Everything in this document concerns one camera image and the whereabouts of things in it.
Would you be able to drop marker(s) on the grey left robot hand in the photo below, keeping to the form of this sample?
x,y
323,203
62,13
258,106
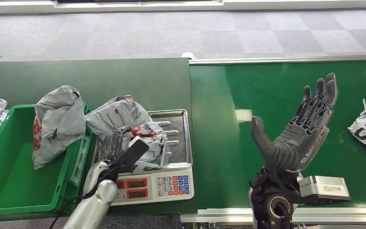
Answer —
x,y
113,145

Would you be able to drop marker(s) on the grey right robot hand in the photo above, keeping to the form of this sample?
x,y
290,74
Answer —
x,y
293,142

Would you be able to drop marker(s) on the grey mailer package red print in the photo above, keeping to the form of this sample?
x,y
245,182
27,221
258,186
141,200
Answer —
x,y
123,113

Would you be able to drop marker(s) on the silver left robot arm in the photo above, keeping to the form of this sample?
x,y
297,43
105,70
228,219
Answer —
x,y
94,202

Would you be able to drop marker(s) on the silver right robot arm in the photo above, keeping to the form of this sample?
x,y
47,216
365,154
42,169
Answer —
x,y
274,205

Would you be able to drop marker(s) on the crumpled grey mailer package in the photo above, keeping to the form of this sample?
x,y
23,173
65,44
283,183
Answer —
x,y
58,126

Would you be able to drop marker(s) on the green plastic basket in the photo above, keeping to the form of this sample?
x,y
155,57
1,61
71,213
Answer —
x,y
15,186

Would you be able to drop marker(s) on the steel tray electronic scale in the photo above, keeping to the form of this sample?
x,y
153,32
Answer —
x,y
170,186

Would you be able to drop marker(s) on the green conveyor belt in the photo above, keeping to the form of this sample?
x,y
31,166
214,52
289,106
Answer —
x,y
221,142

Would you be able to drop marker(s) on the white conveyor roller end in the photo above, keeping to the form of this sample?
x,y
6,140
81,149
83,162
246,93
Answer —
x,y
188,55

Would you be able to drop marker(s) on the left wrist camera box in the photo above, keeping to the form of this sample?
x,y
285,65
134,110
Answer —
x,y
132,155

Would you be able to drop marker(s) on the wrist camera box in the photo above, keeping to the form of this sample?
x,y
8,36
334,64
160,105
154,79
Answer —
x,y
132,155
323,188

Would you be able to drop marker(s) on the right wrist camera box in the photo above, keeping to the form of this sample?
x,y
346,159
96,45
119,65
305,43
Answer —
x,y
323,188

